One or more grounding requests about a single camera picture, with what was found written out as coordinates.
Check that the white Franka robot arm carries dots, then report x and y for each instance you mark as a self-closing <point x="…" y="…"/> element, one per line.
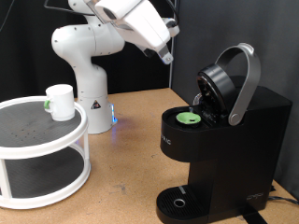
<point x="93" y="77"/>

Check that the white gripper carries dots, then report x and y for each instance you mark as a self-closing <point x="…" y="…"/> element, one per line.
<point x="146" y="31"/>

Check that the green-lidded reusable coffee pod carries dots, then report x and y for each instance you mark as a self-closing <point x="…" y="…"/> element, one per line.
<point x="187" y="118"/>

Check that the black backdrop curtain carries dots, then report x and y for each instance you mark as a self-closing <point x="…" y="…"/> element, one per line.
<point x="31" y="62"/>

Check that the black Keurig coffee machine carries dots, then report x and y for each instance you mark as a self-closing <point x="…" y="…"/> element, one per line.
<point x="236" y="149"/>

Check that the black tape strip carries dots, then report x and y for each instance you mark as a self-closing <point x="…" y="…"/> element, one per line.
<point x="253" y="217"/>

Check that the white two-tier turntable shelf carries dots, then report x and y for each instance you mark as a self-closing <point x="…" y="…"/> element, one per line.
<point x="46" y="149"/>

